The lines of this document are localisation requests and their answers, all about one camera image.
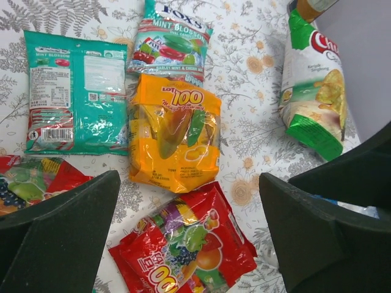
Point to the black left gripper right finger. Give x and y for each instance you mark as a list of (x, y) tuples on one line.
[(320, 246)]

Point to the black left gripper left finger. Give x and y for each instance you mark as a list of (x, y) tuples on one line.
[(56, 245)]

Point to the red Lot 100 fruit gummy bag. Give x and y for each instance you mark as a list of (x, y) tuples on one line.
[(190, 244)]

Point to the Fox's mint blossom candy bag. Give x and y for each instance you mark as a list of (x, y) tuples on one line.
[(170, 44)]

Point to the green white Chuba chips bag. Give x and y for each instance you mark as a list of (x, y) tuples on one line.
[(313, 102)]

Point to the teal Fox's bag back side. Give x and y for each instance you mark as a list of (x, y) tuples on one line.
[(77, 96)]

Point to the orange Lot 100 mango gummy bag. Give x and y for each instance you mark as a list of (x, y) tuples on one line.
[(174, 134)]

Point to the floral patterned table mat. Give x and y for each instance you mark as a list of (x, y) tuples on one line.
[(243, 68)]

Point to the tin can orange label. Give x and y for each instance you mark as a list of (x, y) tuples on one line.
[(309, 10)]

